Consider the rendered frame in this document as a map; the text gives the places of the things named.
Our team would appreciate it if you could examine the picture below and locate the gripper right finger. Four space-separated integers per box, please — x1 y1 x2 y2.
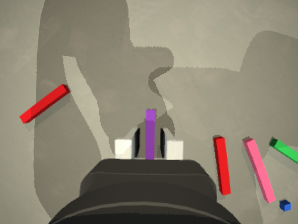
160 128 184 160

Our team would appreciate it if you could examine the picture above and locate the small blue cube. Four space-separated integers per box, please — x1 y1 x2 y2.
280 200 291 212

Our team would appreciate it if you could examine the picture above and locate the pink rod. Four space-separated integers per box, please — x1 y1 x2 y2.
243 138 276 203

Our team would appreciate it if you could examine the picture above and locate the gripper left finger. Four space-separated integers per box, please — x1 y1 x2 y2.
115 128 140 159

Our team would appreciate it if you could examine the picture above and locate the purple rod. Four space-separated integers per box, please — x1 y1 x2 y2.
145 110 155 159

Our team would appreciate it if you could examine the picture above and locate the green rod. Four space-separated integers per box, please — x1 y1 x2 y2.
269 138 298 164

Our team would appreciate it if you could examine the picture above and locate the red rod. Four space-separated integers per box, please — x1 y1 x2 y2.
213 137 231 195
20 84 70 123

